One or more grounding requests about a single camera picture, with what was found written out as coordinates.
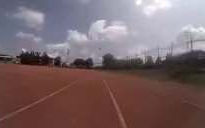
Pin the pole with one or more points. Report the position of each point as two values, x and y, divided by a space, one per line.
191 43

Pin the dark tree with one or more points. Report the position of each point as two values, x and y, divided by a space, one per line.
108 61

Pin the row of trees and buildings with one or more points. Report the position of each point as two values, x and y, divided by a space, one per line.
186 60

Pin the clump of dark trees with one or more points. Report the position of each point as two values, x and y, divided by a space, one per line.
81 62
31 58

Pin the red running track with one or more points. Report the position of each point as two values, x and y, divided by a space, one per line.
73 103

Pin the grass strip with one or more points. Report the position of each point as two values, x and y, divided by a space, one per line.
176 75

